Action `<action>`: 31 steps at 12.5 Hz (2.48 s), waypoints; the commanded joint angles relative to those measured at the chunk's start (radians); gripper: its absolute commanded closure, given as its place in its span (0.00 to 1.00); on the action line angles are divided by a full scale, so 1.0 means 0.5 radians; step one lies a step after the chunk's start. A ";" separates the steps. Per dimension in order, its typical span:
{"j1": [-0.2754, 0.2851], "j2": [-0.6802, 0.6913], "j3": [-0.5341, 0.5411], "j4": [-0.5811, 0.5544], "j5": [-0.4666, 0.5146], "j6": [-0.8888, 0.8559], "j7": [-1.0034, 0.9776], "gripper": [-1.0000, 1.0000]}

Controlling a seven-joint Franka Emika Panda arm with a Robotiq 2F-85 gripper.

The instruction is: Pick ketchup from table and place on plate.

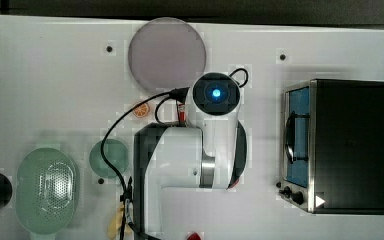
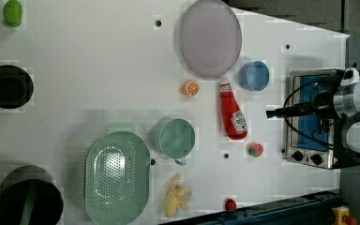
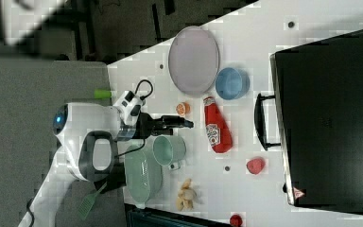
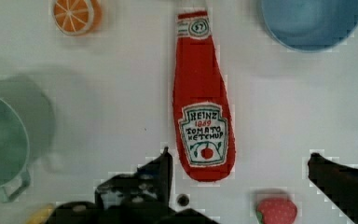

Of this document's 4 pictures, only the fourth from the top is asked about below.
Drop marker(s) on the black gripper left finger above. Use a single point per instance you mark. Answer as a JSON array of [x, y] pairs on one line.
[[153, 180]]

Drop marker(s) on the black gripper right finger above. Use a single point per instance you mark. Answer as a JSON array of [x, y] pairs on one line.
[[338, 182]]

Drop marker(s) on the red plush ketchup bottle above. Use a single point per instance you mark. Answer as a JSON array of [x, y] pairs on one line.
[[204, 134]]

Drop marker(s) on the red strawberry toy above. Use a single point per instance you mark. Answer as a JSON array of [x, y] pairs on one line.
[[276, 211]]

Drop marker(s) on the yellow banana toy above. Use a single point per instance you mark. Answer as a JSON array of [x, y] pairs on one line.
[[40, 216]]

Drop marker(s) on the green mug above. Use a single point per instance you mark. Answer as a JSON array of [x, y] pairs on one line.
[[27, 123]]

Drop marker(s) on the blue bowl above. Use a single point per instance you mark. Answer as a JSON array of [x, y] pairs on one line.
[[309, 25]]

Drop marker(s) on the orange slice toy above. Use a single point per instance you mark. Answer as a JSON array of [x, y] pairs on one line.
[[76, 17]]

